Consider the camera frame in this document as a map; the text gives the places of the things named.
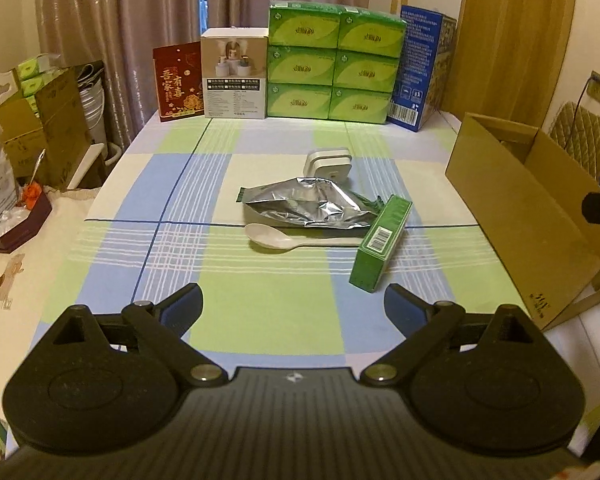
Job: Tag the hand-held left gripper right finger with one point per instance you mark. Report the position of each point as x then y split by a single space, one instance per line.
405 312

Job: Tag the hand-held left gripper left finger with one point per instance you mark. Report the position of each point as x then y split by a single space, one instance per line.
182 310

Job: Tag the green carton box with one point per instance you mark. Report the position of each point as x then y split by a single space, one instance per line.
380 250

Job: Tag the brown cardboard box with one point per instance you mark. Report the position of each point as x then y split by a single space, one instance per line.
520 230

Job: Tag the white plastic spoon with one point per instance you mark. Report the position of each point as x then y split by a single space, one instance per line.
267 237

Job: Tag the silver foil pouch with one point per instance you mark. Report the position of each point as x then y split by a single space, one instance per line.
305 205

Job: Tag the white square device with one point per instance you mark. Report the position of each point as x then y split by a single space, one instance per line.
327 162

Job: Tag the checked cloth covered desktop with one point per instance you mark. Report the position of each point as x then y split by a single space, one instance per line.
260 300

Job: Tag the quilted beige chair cushion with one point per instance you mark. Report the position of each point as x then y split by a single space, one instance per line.
590 135

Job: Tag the cream printed cloth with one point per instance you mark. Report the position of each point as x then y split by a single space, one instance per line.
35 280

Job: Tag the dark wooden tray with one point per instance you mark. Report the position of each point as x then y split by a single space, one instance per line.
25 230

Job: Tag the wooden door panel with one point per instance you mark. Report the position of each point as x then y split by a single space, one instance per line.
510 35

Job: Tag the small orange object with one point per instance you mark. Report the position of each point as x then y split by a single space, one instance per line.
31 195

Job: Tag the thin metal spoon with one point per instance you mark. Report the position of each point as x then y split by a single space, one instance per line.
36 167

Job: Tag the dark brown gift carton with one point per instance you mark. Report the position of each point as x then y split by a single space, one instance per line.
65 130

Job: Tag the stacked metal pots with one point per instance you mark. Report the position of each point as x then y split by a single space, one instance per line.
95 110

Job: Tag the white product box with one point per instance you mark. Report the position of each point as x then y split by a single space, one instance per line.
232 95

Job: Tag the blue milk carton case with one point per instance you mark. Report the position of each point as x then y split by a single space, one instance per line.
417 70

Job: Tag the red greeting card box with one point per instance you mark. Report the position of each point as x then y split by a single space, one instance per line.
177 85

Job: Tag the tan cardboard carton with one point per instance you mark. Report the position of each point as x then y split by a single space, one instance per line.
15 130

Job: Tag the stack of green tissue packs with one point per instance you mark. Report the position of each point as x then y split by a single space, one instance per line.
335 60

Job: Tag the light green tissue pack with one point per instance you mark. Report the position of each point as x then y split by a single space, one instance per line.
35 66
36 87

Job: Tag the beige wall power socket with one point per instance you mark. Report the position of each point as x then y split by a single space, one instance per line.
597 87

